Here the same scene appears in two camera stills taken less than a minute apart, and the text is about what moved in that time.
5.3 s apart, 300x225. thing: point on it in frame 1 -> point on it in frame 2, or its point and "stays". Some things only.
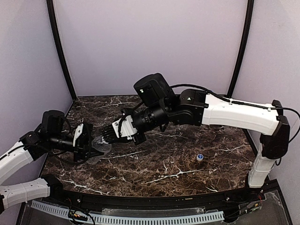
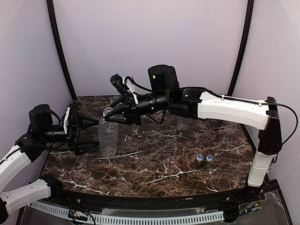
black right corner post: [250, 11] stays
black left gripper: [82, 143] -> [74, 130]
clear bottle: [100, 146] -> [108, 132]
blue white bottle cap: [199, 157] stays
